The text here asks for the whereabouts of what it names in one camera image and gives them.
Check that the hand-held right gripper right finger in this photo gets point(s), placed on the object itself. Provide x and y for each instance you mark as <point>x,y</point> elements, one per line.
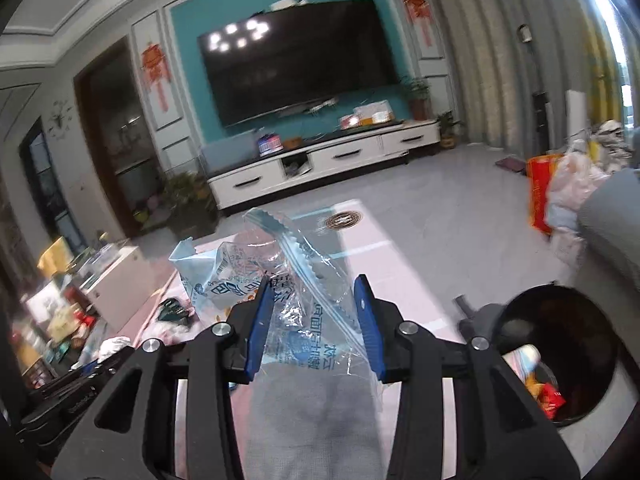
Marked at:
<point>370,330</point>

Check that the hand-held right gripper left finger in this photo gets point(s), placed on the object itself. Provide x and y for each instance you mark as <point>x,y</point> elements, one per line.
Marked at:
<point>257,332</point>

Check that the clear blue printed snack bag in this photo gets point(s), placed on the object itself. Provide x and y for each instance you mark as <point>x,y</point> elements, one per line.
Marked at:
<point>300,280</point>

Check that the pink white printed plastic bag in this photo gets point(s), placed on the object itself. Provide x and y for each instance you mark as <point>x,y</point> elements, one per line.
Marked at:
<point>520,357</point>

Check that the red snack bag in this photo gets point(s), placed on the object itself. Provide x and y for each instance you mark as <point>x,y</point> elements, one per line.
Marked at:
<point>552,400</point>

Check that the black trash bin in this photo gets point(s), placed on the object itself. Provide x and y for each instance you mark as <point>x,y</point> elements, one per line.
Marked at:
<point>575,320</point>

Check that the crumpled white plastic bag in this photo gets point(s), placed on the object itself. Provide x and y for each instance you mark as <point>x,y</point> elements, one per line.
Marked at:
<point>115,347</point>

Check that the dark green packet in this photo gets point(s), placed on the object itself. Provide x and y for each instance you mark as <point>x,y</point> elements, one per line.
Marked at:
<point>172,310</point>

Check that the pink grey patterned cloth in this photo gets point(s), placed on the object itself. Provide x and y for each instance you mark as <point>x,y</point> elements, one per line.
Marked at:
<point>310,440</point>

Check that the white board box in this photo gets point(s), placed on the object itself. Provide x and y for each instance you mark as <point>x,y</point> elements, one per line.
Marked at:
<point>130,285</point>

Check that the yellow cloth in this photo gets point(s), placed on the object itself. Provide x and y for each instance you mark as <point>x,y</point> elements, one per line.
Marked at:
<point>55,255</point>

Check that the leafy green plant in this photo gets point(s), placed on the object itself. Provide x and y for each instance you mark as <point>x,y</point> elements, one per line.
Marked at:
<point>185,200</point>

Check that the white television cabinet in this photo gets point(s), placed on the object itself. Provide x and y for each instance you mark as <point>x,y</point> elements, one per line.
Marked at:
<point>325,160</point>

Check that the clear glass tank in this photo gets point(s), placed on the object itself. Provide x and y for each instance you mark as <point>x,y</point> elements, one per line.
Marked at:
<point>230,152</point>

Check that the red blue small box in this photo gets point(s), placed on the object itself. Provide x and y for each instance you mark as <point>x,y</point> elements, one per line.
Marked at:
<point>270,144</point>

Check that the pink small box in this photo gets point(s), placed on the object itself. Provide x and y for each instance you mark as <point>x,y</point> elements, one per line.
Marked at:
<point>347,121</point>

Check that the small potted floor plant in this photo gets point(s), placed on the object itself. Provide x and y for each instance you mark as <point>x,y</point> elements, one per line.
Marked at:
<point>450,130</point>

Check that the dark floor mat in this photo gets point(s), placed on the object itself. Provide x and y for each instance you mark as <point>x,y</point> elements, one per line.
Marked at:
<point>510,165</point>

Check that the red shopping bag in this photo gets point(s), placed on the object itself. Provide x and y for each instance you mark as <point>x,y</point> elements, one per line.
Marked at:
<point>540,195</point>

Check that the white printed box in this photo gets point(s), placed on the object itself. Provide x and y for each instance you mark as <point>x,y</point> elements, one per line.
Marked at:
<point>372,112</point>

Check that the potted green plant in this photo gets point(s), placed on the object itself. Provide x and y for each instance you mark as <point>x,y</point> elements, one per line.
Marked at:
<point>417,92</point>

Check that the translucent white filled bag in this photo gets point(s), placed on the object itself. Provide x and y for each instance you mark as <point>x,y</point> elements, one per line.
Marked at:
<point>570,190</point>

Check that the grey sofa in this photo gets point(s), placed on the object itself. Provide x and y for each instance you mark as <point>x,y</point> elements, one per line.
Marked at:
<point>610,230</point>

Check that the black television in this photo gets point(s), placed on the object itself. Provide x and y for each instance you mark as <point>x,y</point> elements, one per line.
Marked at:
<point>295,60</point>

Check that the grey curtain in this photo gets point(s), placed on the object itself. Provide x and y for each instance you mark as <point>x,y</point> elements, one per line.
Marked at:
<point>500,60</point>

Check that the red knot wall decoration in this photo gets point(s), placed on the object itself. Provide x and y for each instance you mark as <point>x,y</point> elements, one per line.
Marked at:
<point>417,5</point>
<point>155,67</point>

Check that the black wall clock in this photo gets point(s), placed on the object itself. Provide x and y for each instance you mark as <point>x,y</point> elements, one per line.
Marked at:
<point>62,115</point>

